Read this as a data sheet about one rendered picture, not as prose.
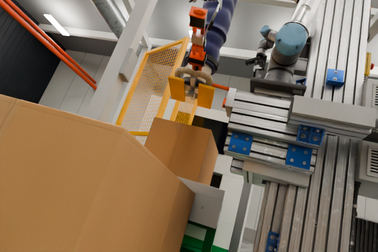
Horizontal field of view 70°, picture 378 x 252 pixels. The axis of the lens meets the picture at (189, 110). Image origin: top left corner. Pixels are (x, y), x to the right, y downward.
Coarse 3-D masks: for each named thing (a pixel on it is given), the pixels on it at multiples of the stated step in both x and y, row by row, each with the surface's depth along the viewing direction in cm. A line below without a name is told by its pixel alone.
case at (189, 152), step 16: (160, 128) 177; (176, 128) 175; (192, 128) 173; (160, 144) 173; (176, 144) 171; (192, 144) 169; (208, 144) 170; (160, 160) 169; (176, 160) 167; (192, 160) 165; (208, 160) 184; (192, 176) 162; (208, 176) 199
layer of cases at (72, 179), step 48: (0, 96) 43; (0, 144) 40; (48, 144) 39; (96, 144) 38; (0, 192) 37; (48, 192) 36; (96, 192) 35; (144, 192) 55; (192, 192) 135; (0, 240) 35; (48, 240) 34; (96, 240) 38; (144, 240) 64
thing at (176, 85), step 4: (168, 76) 161; (172, 76) 161; (172, 80) 163; (176, 80) 161; (180, 80) 160; (172, 84) 168; (176, 84) 167; (180, 84) 165; (172, 88) 174; (176, 88) 172; (180, 88) 171; (184, 88) 172; (172, 92) 181; (176, 92) 179; (180, 92) 177; (184, 92) 177; (172, 96) 188; (176, 96) 185; (180, 96) 183; (184, 96) 183; (180, 100) 190; (184, 100) 189
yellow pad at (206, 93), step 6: (204, 84) 159; (198, 90) 165; (204, 90) 162; (210, 90) 159; (198, 96) 174; (204, 96) 171; (210, 96) 168; (198, 102) 184; (204, 102) 181; (210, 102) 177; (210, 108) 187
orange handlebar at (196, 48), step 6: (198, 12) 118; (204, 12) 118; (192, 30) 132; (204, 30) 129; (192, 48) 145; (198, 48) 143; (192, 54) 151; (192, 66) 165; (216, 84) 181; (228, 90) 180
